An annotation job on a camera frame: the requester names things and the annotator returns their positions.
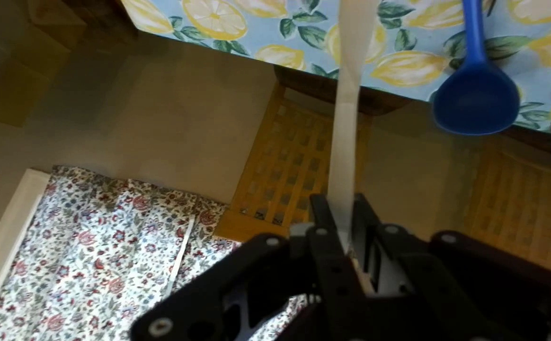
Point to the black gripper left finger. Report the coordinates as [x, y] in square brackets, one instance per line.
[331, 276]

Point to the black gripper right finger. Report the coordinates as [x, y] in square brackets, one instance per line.
[450, 284]

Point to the cream vertical strip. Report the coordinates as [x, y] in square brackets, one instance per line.
[350, 125]

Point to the wooden lattice chair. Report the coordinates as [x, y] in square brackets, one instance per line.
[286, 163]
[520, 208]

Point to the blue plastic ladle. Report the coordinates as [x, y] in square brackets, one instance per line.
[475, 100]

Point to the floral print curtain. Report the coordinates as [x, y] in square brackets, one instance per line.
[96, 252]

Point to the lemon print tablecloth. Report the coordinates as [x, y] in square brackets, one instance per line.
[236, 19]

